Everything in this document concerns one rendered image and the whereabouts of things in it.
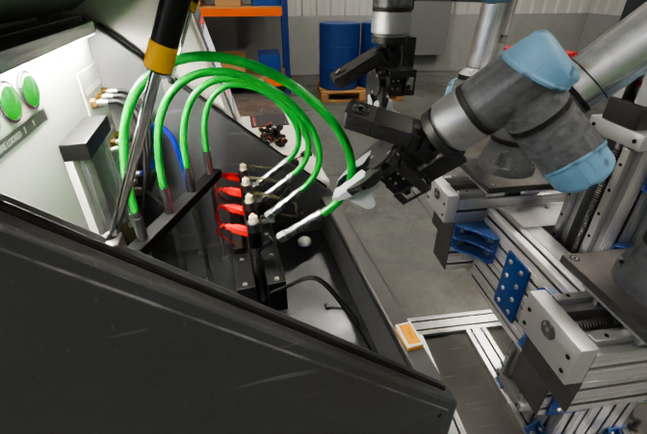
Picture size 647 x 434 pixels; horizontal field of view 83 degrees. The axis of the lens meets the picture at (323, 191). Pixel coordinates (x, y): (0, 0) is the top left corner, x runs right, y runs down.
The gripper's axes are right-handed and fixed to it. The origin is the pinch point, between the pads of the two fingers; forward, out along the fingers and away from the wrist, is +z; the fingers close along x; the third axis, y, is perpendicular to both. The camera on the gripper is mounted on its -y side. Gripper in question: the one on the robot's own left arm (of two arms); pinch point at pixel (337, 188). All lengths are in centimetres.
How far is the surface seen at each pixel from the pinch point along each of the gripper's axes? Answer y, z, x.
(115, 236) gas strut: -21.6, -4.2, -29.2
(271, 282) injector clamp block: 5.8, 24.6, -6.7
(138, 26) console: -47, 23, 27
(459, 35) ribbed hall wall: 210, 103, 706
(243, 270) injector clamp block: 1.0, 29.7, -5.0
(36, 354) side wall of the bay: -20.5, 4.0, -37.6
